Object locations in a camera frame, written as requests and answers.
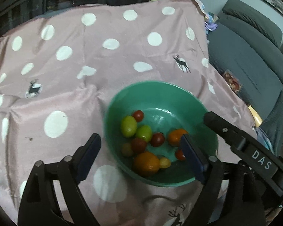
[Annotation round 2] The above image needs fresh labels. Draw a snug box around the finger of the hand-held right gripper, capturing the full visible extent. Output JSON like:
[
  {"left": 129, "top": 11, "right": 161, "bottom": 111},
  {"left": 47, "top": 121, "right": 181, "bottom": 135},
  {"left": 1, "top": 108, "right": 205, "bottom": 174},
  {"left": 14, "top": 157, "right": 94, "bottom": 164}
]
[{"left": 204, "top": 112, "right": 247, "bottom": 150}]

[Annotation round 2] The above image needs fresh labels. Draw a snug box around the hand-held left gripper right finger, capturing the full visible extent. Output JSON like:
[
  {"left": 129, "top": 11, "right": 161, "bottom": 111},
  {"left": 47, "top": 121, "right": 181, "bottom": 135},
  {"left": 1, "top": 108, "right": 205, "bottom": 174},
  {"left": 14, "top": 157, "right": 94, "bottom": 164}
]
[{"left": 180, "top": 134, "right": 266, "bottom": 226}]

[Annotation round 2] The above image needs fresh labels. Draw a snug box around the green bowl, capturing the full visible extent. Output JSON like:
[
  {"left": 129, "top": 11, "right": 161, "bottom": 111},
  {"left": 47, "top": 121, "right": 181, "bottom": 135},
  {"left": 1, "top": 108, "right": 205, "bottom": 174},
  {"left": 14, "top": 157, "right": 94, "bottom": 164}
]
[{"left": 104, "top": 81, "right": 219, "bottom": 187}]

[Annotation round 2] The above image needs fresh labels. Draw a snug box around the grey sofa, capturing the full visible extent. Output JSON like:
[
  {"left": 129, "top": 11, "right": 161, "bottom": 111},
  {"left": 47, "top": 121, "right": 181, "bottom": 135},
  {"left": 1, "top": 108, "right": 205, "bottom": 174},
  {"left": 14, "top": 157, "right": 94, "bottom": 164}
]
[{"left": 206, "top": 0, "right": 283, "bottom": 156}]

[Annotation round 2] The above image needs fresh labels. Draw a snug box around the light blue cloth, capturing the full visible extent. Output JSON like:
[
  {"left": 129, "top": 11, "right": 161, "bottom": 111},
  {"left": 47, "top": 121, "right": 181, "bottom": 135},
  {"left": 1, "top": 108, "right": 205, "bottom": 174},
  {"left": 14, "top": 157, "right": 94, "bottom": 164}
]
[{"left": 256, "top": 125, "right": 274, "bottom": 151}]

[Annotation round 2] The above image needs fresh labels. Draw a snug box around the clear snack packet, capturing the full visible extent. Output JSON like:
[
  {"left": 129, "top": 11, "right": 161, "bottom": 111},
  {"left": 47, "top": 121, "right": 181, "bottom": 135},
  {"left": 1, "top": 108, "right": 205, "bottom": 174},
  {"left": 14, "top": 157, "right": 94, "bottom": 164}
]
[{"left": 223, "top": 69, "right": 241, "bottom": 92}]

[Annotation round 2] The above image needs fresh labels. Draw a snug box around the green oval fruit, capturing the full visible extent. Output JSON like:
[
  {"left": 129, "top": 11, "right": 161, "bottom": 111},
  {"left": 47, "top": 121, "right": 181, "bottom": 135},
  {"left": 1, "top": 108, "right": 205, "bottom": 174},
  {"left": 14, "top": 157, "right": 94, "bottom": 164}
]
[
  {"left": 121, "top": 116, "right": 138, "bottom": 138},
  {"left": 135, "top": 125, "right": 153, "bottom": 142}
]

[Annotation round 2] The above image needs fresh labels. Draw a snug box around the pastel printed sheet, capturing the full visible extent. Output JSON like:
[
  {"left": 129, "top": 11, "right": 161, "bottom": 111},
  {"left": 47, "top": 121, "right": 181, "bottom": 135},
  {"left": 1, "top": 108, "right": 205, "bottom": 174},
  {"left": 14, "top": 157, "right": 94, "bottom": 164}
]
[{"left": 151, "top": 0, "right": 218, "bottom": 32}]

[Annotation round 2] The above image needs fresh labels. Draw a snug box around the pink polka dot cloth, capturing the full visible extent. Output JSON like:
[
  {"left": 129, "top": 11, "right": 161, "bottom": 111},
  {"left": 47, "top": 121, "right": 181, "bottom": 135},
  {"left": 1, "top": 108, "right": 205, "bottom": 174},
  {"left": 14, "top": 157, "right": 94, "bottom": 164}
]
[{"left": 0, "top": 0, "right": 262, "bottom": 226}]

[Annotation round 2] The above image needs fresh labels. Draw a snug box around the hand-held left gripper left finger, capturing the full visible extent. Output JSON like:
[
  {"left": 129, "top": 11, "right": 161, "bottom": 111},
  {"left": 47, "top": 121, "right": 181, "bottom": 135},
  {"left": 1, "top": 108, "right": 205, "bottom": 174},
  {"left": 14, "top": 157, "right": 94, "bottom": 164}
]
[{"left": 18, "top": 133, "right": 101, "bottom": 226}]

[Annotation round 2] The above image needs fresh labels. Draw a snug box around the small orange tomato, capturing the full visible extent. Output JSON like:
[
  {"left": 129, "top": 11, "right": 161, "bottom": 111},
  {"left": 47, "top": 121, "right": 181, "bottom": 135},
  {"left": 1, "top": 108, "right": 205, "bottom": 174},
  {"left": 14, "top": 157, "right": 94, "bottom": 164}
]
[{"left": 168, "top": 129, "right": 188, "bottom": 147}]

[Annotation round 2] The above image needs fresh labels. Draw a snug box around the yellow paper packet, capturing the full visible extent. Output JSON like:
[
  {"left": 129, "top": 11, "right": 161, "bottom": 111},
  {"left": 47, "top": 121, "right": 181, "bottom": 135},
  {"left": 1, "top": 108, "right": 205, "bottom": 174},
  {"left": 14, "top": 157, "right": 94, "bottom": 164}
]
[{"left": 248, "top": 105, "right": 263, "bottom": 125}]

